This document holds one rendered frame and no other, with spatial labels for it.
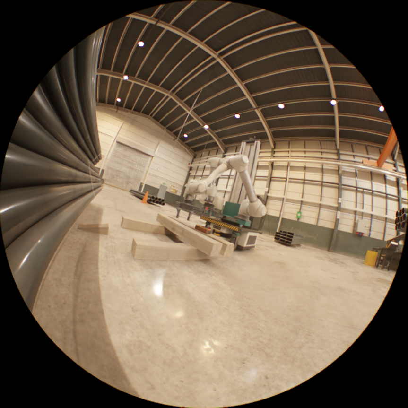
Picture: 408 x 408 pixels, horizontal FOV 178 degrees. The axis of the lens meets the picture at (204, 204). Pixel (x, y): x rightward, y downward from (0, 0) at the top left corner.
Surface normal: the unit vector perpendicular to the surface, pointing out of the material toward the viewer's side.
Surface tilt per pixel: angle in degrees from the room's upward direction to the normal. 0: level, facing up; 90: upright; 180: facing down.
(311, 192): 90
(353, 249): 90
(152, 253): 90
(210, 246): 90
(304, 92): 171
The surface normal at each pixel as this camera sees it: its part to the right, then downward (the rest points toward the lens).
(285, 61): -0.40, 0.90
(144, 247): 0.65, 0.15
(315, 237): -0.70, -0.25
